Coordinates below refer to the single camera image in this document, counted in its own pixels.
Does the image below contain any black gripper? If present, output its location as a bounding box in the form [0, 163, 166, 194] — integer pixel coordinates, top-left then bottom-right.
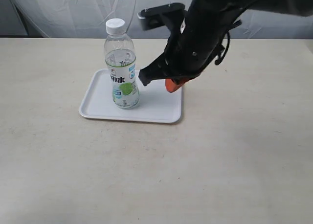
[138, 3, 242, 93]

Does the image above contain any clear plastic water bottle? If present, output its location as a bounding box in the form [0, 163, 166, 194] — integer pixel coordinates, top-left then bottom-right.
[104, 18, 140, 109]

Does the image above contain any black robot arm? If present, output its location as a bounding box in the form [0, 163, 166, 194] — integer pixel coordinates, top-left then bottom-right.
[138, 0, 313, 92]

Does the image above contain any white plastic tray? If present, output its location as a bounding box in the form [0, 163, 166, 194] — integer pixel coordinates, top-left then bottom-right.
[79, 68, 183, 124]

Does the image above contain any white backdrop curtain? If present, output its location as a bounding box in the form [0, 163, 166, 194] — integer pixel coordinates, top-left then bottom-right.
[0, 0, 313, 39]

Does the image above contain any black cable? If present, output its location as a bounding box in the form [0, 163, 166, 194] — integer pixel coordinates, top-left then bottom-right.
[214, 0, 313, 66]

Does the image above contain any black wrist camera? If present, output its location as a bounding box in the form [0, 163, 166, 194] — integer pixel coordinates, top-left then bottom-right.
[137, 2, 185, 32]

